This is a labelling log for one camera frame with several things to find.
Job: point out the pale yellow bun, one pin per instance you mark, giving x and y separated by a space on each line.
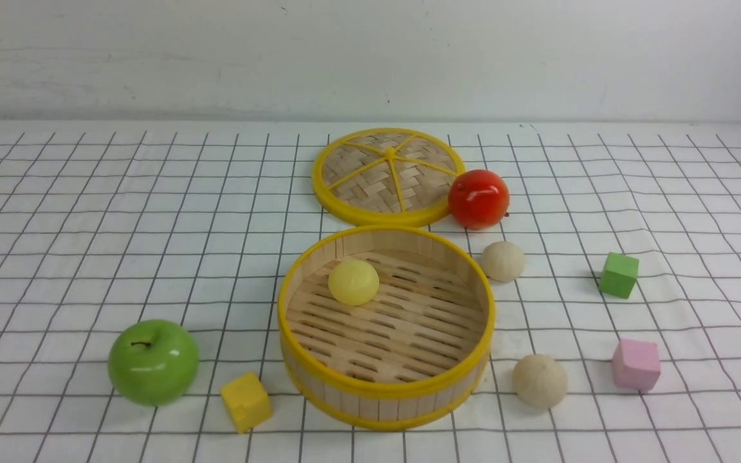
353 282

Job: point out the beige bun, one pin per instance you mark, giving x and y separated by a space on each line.
540 381
503 261

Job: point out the woven bamboo steamer lid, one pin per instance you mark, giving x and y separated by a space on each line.
386 176

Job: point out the bamboo steamer tray yellow rim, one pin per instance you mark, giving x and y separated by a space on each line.
411 355

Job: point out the red toy apple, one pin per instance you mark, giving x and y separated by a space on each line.
479 199

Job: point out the yellow wooden cube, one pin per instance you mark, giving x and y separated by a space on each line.
246 401

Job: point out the green wooden cube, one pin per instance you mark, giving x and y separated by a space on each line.
619 275

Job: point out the green toy apple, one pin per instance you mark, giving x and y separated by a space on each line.
153 362

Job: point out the pink wooden cube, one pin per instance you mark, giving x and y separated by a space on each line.
636 364

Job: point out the white grid tablecloth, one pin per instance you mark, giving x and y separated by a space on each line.
103 225

